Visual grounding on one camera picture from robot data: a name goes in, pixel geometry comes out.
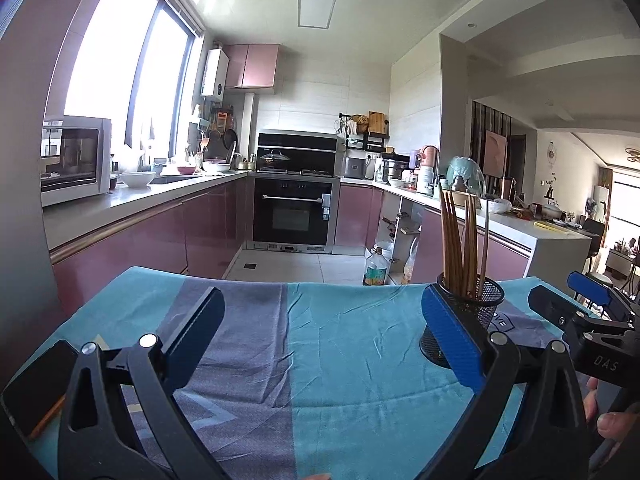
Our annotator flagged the teal grey tablecloth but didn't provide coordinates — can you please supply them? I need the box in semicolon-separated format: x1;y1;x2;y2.
8;264;601;480

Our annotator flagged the black built-in oven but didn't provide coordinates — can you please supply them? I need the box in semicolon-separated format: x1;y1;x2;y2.
248;172;340;254

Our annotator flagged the black wall spice rack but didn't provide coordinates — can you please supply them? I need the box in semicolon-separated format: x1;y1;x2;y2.
336;112;390;153

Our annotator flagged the white bowl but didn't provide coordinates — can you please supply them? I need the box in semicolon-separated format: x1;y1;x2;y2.
120;171;156;188

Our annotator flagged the black smartphone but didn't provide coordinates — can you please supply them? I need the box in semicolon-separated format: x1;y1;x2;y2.
2;340;78;441

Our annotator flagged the oil bottle on floor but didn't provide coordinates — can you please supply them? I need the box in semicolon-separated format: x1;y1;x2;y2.
363;246;390;286

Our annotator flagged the pink wall cabinet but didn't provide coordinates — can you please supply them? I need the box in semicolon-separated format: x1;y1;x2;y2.
224;44;280;92

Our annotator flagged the teal dome food cover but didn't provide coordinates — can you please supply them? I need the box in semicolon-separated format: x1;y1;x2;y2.
446;156;486;197

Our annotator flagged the person's right hand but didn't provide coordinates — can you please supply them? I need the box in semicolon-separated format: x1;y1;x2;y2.
584;377;639;443

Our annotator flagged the white microwave oven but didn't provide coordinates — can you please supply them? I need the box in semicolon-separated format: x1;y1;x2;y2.
40;115;112;207

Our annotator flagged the pink thermos jug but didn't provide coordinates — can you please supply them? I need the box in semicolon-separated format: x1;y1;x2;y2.
416;145;439;196

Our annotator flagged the black mesh utensil cup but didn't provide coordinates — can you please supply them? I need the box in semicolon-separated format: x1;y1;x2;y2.
419;274;504;368

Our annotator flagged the white water heater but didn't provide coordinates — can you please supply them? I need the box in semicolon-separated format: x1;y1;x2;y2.
201;48;229;103

